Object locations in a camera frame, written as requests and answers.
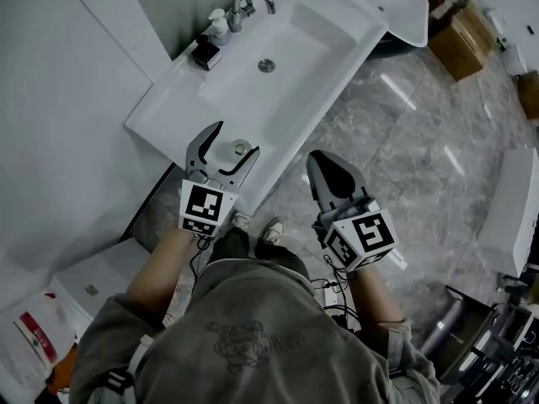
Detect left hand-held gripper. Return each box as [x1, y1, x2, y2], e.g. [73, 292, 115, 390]
[177, 120, 260, 239]

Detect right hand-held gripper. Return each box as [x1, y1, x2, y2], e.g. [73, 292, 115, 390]
[306, 150, 399, 274]

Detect person's left forearm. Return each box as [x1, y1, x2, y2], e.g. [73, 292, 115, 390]
[125, 226, 214, 332]

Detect person's right forearm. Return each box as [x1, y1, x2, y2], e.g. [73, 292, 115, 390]
[344, 262, 406, 332]

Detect white sink counter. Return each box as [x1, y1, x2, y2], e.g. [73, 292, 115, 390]
[124, 0, 388, 218]

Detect dark square bottle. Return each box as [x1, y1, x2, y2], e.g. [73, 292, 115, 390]
[191, 35, 223, 72]

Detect white pump bottle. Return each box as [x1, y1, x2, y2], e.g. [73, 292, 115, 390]
[207, 8, 232, 47]

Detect person's left shoe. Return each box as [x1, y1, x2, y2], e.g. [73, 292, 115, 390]
[230, 211, 252, 232]

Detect person's shoe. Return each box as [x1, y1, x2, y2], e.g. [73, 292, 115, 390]
[261, 216, 286, 246]
[230, 211, 252, 232]

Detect person's right shoe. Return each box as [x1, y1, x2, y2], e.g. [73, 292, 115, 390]
[261, 216, 286, 246]

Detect dark trousers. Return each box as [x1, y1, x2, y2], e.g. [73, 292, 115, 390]
[205, 226, 312, 286]

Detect white power strip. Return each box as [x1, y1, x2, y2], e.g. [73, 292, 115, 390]
[321, 279, 351, 326]

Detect chrome faucet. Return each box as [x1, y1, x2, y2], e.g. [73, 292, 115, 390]
[227, 0, 277, 34]

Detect low white box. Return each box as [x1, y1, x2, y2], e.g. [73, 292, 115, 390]
[49, 237, 153, 326]

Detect grey printed shirt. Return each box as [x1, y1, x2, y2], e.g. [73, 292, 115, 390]
[69, 258, 441, 404]

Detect white ceramic basin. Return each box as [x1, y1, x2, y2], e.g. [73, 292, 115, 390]
[335, 0, 430, 50]

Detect silver metal cylinder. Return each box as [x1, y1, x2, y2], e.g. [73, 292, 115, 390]
[419, 295, 469, 358]

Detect large cardboard box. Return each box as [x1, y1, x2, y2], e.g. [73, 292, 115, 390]
[426, 3, 499, 83]

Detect tall white cabinet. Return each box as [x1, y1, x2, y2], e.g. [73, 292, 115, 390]
[477, 146, 539, 279]

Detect small cardboard box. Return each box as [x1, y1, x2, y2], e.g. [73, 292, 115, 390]
[516, 70, 539, 121]

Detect plastic bag with red label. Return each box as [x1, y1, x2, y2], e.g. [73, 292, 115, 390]
[0, 290, 82, 380]

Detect orange object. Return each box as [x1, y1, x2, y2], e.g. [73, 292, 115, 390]
[45, 344, 80, 396]

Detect black cable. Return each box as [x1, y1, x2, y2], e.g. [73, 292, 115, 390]
[188, 233, 212, 296]
[323, 253, 361, 332]

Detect white shoulder strap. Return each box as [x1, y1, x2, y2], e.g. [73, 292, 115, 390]
[103, 333, 156, 397]

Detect black metal frame cart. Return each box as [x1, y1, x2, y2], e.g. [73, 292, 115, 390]
[437, 283, 539, 404]

